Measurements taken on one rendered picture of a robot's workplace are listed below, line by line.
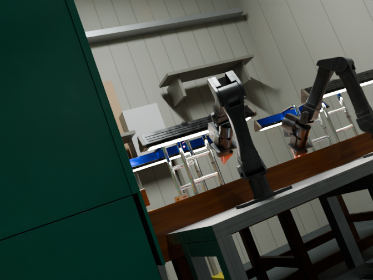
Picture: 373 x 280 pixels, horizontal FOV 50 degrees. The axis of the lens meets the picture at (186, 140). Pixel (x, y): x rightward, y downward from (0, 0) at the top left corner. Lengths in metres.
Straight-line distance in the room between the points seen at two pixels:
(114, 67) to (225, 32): 1.44
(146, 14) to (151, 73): 0.71
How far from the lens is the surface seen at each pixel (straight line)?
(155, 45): 4.47
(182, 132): 1.86
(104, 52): 4.30
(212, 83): 1.32
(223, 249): 1.07
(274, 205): 1.15
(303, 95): 2.29
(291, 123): 1.85
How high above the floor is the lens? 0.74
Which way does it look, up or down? 9 degrees up
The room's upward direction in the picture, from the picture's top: 21 degrees counter-clockwise
